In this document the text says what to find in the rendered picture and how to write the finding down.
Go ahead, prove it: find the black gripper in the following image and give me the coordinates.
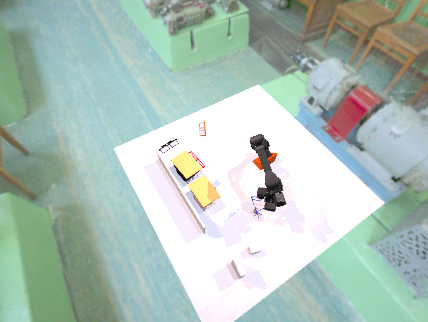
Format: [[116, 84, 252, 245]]
[[264, 192, 276, 212]]

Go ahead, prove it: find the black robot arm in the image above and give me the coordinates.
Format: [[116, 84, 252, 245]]
[[249, 133, 287, 207]]

